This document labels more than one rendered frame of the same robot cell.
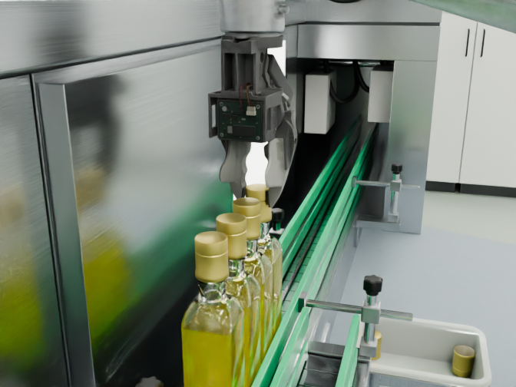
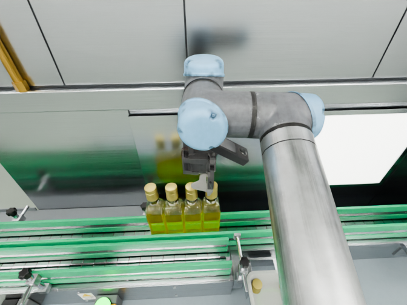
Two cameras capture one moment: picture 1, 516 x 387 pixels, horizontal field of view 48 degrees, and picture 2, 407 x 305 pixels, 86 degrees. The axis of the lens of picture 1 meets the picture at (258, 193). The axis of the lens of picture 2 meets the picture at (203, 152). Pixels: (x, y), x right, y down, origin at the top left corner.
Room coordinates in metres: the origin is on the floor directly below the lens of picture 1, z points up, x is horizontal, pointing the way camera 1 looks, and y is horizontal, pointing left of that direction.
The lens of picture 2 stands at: (0.56, -0.38, 1.63)
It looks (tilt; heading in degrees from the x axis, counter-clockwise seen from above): 40 degrees down; 72
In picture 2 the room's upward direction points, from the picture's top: straight up
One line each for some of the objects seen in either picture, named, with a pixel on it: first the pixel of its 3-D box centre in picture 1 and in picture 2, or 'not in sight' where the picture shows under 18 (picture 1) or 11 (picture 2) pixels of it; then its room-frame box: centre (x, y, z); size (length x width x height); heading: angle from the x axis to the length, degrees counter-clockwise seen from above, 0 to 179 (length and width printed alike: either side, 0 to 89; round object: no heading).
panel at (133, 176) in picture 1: (218, 148); (274, 154); (0.97, 0.07, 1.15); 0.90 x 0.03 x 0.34; 164
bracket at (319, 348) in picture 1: (339, 368); (236, 268); (0.76, -0.13, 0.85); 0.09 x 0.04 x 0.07; 74
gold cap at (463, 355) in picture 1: (463, 362); not in sight; (0.87, -0.36, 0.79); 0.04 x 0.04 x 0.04
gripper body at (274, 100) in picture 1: (249, 88); (200, 149); (0.69, 0.01, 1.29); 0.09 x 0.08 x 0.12; 160
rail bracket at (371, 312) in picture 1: (354, 313); (241, 261); (0.76, -0.14, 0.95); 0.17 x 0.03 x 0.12; 74
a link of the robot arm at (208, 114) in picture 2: not in sight; (212, 114); (0.68, -0.09, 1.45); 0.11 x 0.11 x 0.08; 70
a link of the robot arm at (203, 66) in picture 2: not in sight; (203, 88); (0.69, 0.00, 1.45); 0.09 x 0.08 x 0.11; 70
